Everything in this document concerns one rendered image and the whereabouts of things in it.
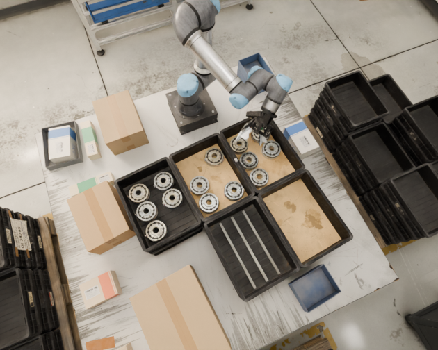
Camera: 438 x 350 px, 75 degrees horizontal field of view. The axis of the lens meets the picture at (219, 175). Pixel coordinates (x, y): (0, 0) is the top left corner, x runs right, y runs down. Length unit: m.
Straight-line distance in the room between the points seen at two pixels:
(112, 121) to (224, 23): 2.03
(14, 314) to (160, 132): 1.40
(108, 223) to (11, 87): 2.22
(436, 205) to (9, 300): 2.74
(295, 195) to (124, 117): 1.05
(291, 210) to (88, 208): 1.04
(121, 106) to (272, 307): 1.38
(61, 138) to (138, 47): 1.66
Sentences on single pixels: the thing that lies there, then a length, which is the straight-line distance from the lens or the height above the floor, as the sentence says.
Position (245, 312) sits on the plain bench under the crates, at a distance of 1.60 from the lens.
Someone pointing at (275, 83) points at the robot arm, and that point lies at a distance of 1.29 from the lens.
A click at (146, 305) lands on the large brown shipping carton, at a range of 1.42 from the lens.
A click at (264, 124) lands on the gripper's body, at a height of 1.17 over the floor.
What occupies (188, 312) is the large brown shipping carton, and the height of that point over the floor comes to 0.90.
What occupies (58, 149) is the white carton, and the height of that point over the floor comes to 0.79.
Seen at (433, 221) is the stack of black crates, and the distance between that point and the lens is 2.29.
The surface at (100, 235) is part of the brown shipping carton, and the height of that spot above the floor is 0.86.
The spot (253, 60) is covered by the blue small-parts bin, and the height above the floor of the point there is 0.78.
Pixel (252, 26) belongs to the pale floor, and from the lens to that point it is 3.43.
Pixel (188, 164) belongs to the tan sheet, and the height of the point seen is 0.83.
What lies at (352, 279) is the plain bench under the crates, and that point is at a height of 0.70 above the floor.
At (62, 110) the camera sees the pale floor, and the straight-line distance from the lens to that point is 3.08.
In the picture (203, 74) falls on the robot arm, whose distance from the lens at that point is 1.63.
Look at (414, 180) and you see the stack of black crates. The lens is 2.31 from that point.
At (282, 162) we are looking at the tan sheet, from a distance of 1.62.
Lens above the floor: 2.28
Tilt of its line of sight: 70 degrees down
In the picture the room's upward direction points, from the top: 1 degrees clockwise
